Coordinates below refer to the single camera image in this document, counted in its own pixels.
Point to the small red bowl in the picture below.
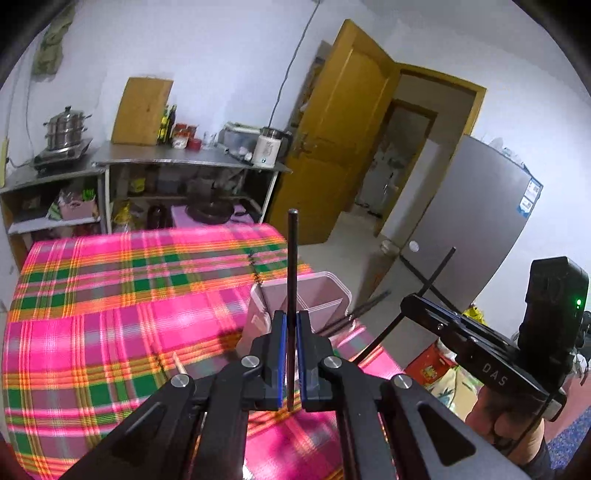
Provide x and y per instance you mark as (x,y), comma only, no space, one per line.
(194,143)

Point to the light wooden chopstick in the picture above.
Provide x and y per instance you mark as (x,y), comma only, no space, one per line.
(178,364)

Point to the pink plastic utensil basket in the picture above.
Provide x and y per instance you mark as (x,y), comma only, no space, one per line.
(256,318)

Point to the hanging green cloth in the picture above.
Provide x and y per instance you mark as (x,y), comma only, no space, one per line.
(48,46)

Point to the person's right hand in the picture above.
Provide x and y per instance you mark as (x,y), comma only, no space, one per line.
(489,410)

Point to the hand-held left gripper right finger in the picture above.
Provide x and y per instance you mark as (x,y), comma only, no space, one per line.
(302,360)

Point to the induction cooktop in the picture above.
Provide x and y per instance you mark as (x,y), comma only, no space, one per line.
(62,157)

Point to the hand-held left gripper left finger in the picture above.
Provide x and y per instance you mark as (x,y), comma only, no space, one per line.
(278,360)

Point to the low steel shelf table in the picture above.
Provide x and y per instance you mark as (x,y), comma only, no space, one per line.
(51,178)

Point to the red cardboard box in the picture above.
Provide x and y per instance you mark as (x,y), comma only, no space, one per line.
(429,364)

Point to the dark wok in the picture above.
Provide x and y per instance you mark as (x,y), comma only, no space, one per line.
(210,211)

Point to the dark oil bottle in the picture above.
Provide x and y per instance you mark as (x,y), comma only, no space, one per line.
(172,123)
(163,127)

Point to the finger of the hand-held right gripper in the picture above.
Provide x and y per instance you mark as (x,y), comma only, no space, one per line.
(443,318)

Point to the wooden cutting board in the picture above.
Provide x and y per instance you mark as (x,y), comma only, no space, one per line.
(141,110)

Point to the grey kitchen appliance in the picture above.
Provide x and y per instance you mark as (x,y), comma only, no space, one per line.
(238,138)

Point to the small pink storage basket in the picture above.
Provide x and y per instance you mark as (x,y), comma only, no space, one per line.
(76,208)

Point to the clear drinking glass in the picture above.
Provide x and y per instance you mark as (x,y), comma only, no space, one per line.
(208,140)

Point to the white electric kettle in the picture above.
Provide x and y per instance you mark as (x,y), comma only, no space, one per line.
(268,148)

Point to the yellow wooden door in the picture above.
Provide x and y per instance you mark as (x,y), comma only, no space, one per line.
(341,138)

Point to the silver refrigerator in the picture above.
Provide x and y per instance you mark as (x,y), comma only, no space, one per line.
(461,221)

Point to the pink plaid tablecloth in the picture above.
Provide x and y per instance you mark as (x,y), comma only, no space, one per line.
(115,300)

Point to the steel steamer pot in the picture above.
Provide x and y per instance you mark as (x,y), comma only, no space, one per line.
(64,131)

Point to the tall steel counter table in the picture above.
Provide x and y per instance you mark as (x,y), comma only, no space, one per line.
(184,159)

